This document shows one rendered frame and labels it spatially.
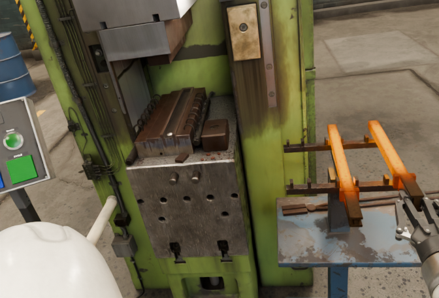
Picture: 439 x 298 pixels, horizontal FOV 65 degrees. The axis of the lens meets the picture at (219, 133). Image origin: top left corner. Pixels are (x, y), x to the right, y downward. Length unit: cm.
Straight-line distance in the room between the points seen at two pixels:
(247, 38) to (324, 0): 598
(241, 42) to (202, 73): 47
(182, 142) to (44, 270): 90
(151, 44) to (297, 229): 75
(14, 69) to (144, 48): 472
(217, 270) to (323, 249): 52
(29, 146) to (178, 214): 55
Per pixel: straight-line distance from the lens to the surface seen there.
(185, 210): 128
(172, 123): 127
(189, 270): 152
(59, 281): 31
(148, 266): 188
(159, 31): 105
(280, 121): 128
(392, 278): 199
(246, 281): 155
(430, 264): 71
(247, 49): 115
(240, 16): 113
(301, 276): 184
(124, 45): 109
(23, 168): 125
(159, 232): 139
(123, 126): 138
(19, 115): 127
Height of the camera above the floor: 153
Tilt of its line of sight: 29 degrees down
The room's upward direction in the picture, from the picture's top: 10 degrees counter-clockwise
